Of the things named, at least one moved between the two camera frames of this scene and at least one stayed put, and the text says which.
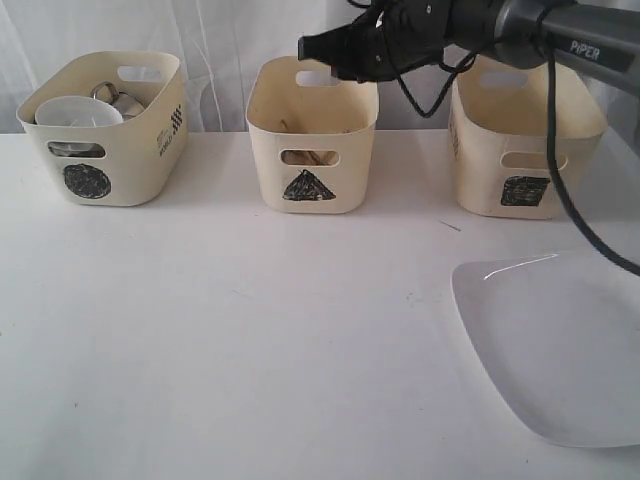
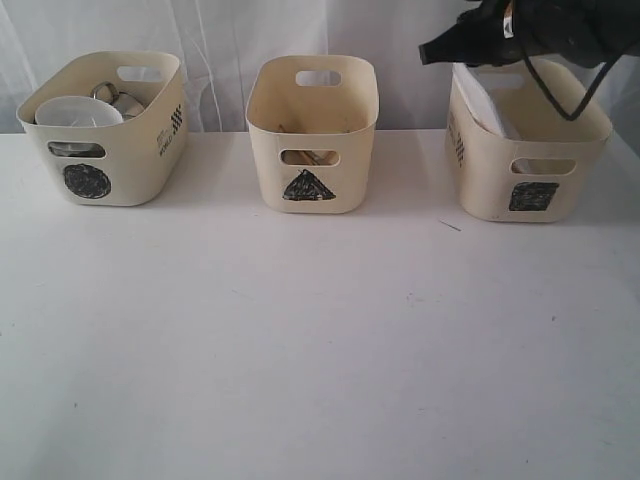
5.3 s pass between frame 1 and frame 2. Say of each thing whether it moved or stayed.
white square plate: moved
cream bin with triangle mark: stayed
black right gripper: moved
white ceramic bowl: stayed
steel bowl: stayed
